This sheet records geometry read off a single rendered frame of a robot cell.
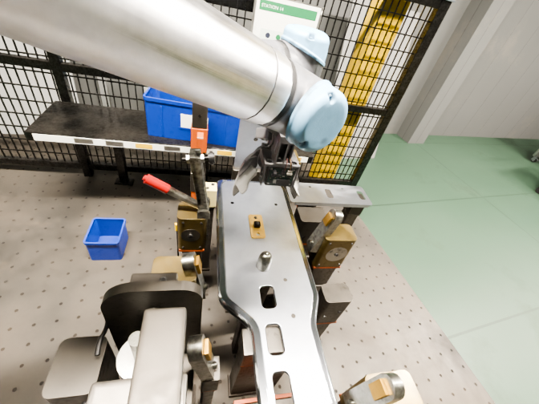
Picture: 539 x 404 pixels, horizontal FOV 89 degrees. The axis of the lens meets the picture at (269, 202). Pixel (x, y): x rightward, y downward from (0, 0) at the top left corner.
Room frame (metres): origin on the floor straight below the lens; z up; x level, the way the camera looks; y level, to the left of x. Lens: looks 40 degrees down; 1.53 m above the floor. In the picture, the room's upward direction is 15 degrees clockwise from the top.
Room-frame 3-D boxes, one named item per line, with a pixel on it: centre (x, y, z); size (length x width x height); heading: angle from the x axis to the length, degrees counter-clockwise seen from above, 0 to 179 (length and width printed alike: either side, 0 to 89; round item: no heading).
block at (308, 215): (0.64, -0.15, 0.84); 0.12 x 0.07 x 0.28; 109
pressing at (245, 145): (0.76, 0.09, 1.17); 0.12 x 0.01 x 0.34; 109
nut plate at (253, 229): (0.51, 0.02, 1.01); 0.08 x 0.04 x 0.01; 19
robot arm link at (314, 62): (0.49, 0.01, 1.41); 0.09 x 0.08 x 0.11; 132
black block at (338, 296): (0.38, -0.22, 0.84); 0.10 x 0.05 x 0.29; 109
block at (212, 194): (0.54, 0.16, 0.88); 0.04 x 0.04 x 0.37; 19
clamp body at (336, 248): (0.53, -0.21, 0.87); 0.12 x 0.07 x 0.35; 109
